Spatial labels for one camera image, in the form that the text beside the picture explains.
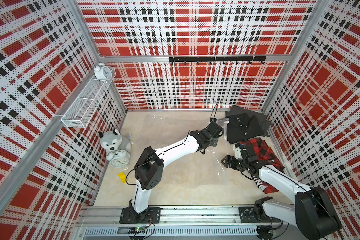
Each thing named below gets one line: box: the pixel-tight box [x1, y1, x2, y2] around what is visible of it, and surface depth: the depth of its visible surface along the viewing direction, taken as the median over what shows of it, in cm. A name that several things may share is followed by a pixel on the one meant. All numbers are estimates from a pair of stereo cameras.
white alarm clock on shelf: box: [93, 62, 112, 80], surface depth 82 cm
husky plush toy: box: [98, 128, 134, 155], surface depth 84 cm
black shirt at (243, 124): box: [225, 105, 272, 145], surface depth 111 cm
